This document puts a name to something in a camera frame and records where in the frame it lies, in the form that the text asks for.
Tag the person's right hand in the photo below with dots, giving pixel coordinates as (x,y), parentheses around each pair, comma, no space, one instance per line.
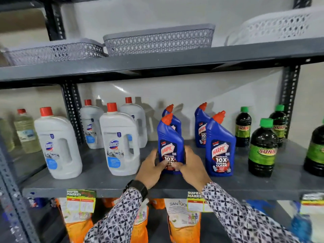
(193,172)

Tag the person's left hand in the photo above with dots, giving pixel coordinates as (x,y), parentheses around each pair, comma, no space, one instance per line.
(149,172)

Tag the person's right thumb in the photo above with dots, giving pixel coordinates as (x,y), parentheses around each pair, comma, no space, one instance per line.
(177,165)

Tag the person's left thumb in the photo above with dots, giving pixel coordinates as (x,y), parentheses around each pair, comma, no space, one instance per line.
(162,164)

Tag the blue toilet cleaner bottle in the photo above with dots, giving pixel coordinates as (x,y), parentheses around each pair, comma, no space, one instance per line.
(220,149)
(174,121)
(170,139)
(201,129)

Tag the person's right forearm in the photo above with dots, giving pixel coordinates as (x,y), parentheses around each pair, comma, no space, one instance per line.
(240,215)

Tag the person's left forearm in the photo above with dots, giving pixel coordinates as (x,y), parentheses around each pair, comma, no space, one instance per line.
(119,220)

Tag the black wristwatch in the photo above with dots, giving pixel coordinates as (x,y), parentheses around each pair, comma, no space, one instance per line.
(138,186)

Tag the orange and white refill pouch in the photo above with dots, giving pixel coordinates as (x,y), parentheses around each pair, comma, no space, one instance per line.
(183,222)
(158,203)
(140,227)
(76,225)

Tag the green and white price tag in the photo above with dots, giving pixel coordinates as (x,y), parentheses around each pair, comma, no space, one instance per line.
(312,203)
(81,201)
(196,202)

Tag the white floor cleaner bottle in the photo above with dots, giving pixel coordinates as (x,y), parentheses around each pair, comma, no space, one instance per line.
(119,144)
(138,118)
(90,126)
(57,146)

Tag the dark bottle with green cap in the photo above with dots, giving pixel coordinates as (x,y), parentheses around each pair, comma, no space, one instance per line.
(279,123)
(315,151)
(243,129)
(262,151)

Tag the grey metal shelving rack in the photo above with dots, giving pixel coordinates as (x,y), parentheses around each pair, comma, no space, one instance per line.
(177,63)

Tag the grey plastic lattice basket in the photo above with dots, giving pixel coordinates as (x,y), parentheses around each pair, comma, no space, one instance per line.
(159,41)
(53,53)

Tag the blue packet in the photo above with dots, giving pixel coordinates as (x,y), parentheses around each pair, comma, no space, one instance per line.
(38,202)
(301,227)

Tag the clear yellow liquid bottle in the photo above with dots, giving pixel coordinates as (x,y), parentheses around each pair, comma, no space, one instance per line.
(6,135)
(25,132)

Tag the white plastic lattice basket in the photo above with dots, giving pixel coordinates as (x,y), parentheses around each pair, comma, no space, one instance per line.
(278,26)

